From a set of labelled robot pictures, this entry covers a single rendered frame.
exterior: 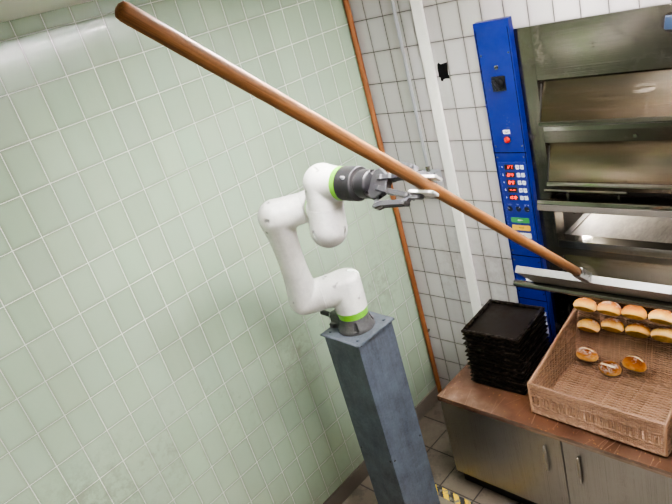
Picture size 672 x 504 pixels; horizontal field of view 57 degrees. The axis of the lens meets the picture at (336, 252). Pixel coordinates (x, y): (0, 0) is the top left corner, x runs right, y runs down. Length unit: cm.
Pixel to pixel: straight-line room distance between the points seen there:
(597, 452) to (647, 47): 151
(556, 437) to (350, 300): 103
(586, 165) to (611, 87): 32
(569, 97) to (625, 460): 140
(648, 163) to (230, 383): 189
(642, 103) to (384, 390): 145
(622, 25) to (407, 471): 194
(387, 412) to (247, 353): 66
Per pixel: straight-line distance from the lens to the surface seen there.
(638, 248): 277
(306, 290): 231
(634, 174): 262
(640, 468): 269
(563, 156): 272
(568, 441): 275
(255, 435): 292
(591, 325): 294
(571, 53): 257
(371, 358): 244
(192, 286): 253
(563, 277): 236
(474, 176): 295
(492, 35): 266
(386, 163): 134
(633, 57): 250
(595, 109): 258
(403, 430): 272
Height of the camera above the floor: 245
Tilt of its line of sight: 23 degrees down
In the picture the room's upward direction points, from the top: 16 degrees counter-clockwise
